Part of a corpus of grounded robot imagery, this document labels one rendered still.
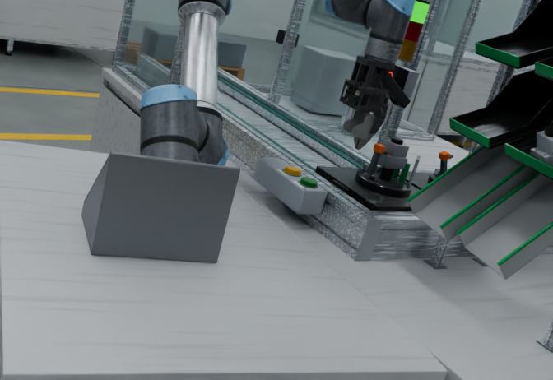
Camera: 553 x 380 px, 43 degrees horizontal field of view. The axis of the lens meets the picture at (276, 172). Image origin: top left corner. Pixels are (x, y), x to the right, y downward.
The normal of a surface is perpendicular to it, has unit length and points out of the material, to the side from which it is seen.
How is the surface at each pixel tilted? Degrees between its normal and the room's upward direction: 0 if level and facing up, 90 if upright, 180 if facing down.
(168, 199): 90
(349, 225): 90
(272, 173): 90
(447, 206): 45
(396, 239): 90
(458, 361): 0
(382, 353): 0
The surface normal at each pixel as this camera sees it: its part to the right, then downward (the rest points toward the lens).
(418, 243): 0.51, 0.38
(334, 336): 0.25, -0.92
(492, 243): -0.46, -0.73
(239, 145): -0.82, -0.04
